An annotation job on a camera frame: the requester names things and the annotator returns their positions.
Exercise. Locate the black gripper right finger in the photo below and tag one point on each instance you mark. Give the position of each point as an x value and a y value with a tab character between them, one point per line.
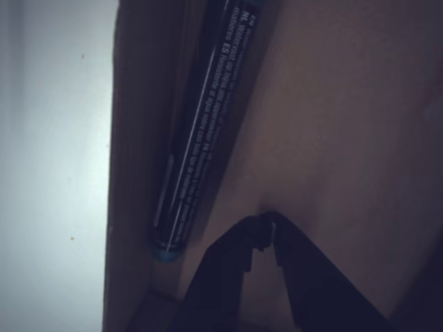
318	294

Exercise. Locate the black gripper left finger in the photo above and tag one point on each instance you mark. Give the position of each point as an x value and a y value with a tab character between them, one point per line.
214	280

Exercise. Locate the black marker green cap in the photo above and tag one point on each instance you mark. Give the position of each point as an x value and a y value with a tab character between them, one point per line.
207	121

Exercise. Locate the open brown cardboard box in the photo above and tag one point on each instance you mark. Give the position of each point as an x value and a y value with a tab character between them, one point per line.
346	103

